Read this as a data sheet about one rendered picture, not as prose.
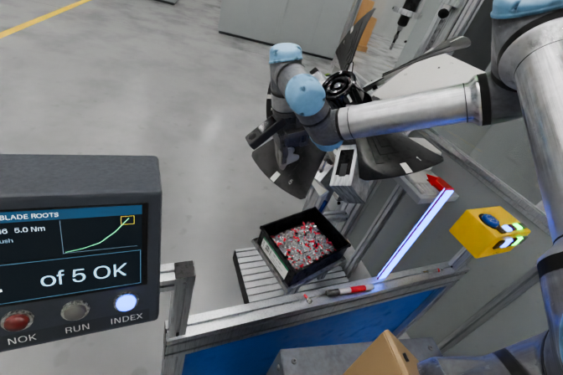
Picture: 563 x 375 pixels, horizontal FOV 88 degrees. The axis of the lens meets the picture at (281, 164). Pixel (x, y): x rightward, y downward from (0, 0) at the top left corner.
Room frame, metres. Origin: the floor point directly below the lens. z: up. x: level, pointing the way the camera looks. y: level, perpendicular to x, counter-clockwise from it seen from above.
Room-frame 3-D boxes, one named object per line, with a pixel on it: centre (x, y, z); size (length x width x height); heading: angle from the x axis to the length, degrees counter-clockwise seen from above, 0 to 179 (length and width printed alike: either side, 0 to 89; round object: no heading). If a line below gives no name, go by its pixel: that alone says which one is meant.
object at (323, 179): (0.88, -0.16, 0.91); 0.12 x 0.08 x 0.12; 121
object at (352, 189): (0.83, -0.23, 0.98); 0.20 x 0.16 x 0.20; 121
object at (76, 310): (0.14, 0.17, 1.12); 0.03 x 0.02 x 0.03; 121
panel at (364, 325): (0.49, -0.28, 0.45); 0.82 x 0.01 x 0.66; 121
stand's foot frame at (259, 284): (1.07, -0.28, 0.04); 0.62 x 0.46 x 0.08; 121
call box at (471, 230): (0.69, -0.62, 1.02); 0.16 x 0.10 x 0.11; 121
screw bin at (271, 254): (0.60, -0.13, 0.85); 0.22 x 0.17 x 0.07; 136
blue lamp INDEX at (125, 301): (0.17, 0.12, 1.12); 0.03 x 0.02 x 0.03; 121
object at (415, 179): (1.12, -0.59, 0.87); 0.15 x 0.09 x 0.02; 26
